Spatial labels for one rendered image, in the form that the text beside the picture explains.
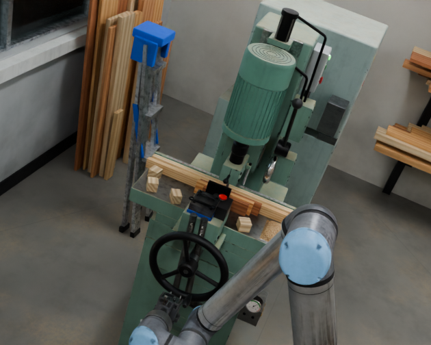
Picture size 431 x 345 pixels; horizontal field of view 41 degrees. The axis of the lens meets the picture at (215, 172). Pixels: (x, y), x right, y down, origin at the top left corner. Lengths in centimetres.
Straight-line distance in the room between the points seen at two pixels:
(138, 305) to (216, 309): 81
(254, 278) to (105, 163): 219
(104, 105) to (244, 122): 162
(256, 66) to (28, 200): 193
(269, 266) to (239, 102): 63
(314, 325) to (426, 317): 225
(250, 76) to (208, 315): 76
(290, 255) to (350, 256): 245
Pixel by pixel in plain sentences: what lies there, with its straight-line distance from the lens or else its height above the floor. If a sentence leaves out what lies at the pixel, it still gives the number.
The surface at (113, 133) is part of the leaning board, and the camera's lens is 349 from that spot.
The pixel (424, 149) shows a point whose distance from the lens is 398.
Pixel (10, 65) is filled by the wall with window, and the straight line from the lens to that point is 294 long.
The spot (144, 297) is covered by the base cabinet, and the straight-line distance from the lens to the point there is 242.
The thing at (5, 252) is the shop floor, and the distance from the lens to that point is 312.
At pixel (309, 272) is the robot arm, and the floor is 133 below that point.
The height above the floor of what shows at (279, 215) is 93.
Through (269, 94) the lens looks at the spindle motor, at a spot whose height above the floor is 140.
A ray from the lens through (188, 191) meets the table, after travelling 218.
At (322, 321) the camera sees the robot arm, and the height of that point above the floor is 119.
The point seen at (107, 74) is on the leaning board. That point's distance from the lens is 334.
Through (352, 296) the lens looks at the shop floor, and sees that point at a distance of 349.
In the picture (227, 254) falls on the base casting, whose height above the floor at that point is 78.
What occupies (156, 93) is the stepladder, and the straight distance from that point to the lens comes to 300.
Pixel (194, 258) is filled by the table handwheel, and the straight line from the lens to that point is 201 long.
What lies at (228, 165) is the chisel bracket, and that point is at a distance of 208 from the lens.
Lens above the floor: 215
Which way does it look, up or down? 32 degrees down
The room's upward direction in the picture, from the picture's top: 18 degrees clockwise
